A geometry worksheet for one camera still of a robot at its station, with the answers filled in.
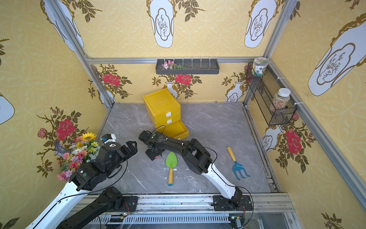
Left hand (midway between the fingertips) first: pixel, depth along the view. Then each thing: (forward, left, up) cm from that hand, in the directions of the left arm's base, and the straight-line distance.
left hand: (126, 145), depth 73 cm
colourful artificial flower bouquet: (-4, +29, -4) cm, 29 cm away
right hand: (+8, -13, -21) cm, 27 cm away
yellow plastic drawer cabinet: (+23, -18, +1) cm, 30 cm away
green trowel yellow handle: (-2, -22, -20) cm, 30 cm away
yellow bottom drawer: (+22, -25, -20) cm, 39 cm away
